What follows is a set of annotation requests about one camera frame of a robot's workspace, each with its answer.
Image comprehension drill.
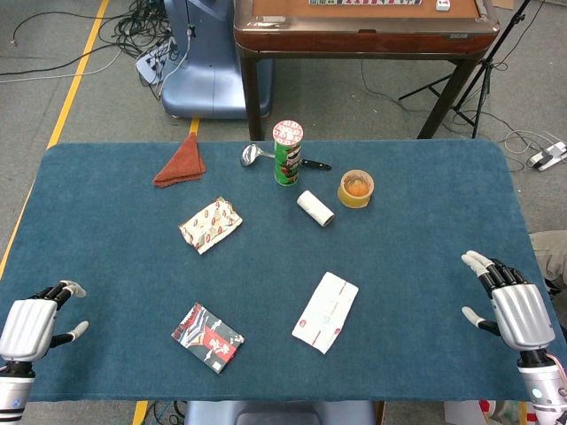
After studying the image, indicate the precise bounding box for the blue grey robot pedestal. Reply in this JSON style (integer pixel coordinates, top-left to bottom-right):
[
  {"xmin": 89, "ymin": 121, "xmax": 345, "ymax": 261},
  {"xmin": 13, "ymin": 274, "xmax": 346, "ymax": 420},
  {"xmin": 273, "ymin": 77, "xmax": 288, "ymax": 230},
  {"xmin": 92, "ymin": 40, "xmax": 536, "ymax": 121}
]
[{"xmin": 183, "ymin": 400, "xmax": 377, "ymax": 425}]

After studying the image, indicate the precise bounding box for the metal ladle with black handle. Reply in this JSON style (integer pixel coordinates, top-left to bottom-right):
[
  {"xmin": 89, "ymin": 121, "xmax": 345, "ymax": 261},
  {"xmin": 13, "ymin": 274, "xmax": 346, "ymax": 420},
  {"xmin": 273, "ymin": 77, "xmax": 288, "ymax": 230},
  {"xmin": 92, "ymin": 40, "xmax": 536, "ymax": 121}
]
[{"xmin": 239, "ymin": 143, "xmax": 332, "ymax": 172}]

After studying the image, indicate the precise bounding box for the red and white bag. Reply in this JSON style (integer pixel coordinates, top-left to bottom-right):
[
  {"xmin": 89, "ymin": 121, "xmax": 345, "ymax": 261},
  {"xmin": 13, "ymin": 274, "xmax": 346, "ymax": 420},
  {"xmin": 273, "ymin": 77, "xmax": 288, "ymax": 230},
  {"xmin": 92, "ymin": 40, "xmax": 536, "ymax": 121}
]
[{"xmin": 479, "ymin": 399, "xmax": 546, "ymax": 425}]

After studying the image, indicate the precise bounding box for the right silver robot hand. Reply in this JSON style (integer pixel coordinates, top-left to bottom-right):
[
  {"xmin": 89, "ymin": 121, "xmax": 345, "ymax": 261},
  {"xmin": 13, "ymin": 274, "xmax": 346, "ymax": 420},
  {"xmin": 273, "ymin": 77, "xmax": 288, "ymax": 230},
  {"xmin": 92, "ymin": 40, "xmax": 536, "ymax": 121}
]
[{"xmin": 460, "ymin": 250, "xmax": 557, "ymax": 355}]

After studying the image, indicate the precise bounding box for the row of mahjong tiles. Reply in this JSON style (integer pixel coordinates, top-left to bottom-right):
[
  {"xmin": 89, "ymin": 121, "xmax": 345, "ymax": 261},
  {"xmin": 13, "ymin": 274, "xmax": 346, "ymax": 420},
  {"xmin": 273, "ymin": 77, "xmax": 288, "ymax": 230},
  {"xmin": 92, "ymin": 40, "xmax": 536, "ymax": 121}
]
[{"xmin": 308, "ymin": 0, "xmax": 423, "ymax": 7}]

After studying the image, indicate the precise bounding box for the black cable bundle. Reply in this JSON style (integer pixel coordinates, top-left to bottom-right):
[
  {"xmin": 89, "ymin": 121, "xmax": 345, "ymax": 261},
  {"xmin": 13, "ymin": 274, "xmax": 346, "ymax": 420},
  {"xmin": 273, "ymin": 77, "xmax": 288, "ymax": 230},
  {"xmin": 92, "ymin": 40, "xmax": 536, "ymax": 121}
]
[{"xmin": 0, "ymin": 0, "xmax": 178, "ymax": 101}]

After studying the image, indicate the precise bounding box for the black tripod stand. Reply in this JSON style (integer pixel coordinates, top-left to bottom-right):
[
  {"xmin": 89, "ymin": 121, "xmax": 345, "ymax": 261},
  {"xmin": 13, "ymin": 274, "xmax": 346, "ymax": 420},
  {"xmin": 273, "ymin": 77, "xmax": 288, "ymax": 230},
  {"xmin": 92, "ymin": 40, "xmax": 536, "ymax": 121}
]
[{"xmin": 398, "ymin": 0, "xmax": 532, "ymax": 139}]

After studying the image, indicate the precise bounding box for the brown mahjong table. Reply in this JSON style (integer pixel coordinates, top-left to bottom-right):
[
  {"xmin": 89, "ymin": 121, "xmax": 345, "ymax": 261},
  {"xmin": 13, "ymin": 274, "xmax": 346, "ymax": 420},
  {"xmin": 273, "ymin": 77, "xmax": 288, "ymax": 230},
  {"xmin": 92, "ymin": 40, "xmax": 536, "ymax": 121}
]
[{"xmin": 233, "ymin": 0, "xmax": 501, "ymax": 142}]

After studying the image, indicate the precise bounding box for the blue machine base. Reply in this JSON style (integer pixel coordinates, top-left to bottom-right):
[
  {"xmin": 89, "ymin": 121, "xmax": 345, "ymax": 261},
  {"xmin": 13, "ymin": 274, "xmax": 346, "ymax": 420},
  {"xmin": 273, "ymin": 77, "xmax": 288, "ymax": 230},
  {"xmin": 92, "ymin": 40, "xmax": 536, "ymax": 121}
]
[{"xmin": 160, "ymin": 0, "xmax": 275, "ymax": 120}]

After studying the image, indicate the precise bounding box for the blue felt table cover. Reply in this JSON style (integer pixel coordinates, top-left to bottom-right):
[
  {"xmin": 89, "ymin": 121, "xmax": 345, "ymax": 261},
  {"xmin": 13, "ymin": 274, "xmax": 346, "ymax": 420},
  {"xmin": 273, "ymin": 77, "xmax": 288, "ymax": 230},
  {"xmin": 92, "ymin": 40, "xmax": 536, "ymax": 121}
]
[{"xmin": 0, "ymin": 139, "xmax": 567, "ymax": 403}]

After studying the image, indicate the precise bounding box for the white paper roll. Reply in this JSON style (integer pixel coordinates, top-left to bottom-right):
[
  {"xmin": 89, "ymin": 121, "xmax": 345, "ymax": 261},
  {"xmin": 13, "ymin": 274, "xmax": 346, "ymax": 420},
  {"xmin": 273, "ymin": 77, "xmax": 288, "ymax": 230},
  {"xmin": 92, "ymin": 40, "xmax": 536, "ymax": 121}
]
[{"xmin": 296, "ymin": 189, "xmax": 336, "ymax": 229}]

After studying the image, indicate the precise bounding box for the white red pouch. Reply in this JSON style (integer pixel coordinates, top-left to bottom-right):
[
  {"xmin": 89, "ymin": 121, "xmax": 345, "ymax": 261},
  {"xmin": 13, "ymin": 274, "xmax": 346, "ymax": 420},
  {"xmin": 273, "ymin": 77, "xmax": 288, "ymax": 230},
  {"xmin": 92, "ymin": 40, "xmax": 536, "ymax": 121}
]
[{"xmin": 291, "ymin": 271, "xmax": 360, "ymax": 355}]

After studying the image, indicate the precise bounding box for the grey power strip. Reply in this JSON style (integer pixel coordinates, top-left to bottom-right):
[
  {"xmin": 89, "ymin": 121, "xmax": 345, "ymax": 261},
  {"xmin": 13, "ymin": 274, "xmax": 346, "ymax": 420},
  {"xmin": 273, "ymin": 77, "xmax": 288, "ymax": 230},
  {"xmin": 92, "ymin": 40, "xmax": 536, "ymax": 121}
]
[{"xmin": 135, "ymin": 37, "xmax": 178, "ymax": 85}]

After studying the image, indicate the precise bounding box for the white cardboard sheet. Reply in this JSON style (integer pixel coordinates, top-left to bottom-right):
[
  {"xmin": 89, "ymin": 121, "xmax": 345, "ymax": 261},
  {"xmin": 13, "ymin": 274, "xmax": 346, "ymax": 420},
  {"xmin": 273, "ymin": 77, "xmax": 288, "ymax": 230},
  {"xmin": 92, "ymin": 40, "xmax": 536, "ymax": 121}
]
[{"xmin": 444, "ymin": 400, "xmax": 486, "ymax": 425}]

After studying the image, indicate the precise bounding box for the white red crumpled snack bag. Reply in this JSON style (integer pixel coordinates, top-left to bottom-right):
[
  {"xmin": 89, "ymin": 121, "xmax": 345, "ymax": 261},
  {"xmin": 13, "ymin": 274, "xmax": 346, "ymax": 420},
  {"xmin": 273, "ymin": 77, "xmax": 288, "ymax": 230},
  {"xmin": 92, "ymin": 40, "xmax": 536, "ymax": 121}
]
[{"xmin": 178, "ymin": 196, "xmax": 245, "ymax": 256}]

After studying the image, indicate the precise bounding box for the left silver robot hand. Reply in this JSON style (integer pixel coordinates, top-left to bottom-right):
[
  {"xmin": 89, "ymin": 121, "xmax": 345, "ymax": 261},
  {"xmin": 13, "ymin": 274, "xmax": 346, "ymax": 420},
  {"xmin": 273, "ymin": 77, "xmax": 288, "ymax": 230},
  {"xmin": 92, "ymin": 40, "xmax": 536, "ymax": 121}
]
[{"xmin": 0, "ymin": 279, "xmax": 89, "ymax": 363}]

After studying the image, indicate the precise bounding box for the green chips can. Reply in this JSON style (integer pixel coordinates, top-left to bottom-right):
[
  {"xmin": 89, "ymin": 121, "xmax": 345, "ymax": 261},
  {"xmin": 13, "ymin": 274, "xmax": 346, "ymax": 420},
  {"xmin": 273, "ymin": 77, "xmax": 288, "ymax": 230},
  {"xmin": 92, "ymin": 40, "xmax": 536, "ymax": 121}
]
[{"xmin": 272, "ymin": 120, "xmax": 305, "ymax": 187}]

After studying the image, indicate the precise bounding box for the yellow tape roll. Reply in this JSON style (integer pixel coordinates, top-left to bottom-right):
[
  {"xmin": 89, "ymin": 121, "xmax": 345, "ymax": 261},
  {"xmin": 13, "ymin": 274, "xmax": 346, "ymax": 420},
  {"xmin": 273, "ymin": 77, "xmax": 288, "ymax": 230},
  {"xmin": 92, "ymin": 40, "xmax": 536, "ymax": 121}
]
[{"xmin": 337, "ymin": 168, "xmax": 376, "ymax": 210}]

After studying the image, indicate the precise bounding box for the rust red folded cloth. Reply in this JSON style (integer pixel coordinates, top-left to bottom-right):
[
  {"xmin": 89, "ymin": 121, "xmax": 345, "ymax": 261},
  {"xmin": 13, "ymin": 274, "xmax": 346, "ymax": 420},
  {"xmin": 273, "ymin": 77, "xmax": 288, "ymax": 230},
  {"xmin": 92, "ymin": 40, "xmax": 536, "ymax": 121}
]
[{"xmin": 151, "ymin": 131, "xmax": 207, "ymax": 189}]

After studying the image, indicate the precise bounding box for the white power strip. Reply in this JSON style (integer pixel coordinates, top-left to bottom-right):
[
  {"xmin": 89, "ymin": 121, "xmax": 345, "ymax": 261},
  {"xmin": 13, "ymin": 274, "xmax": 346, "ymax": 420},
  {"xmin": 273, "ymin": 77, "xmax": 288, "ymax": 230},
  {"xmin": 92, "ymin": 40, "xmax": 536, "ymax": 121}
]
[{"xmin": 525, "ymin": 140, "xmax": 567, "ymax": 172}]

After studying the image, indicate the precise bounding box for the red black snack packet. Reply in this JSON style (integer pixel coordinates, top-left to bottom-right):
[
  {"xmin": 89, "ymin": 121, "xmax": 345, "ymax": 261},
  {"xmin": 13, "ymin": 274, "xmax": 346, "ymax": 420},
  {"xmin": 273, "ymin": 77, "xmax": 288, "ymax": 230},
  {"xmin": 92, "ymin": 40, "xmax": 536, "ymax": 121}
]
[{"xmin": 171, "ymin": 302, "xmax": 245, "ymax": 375}]

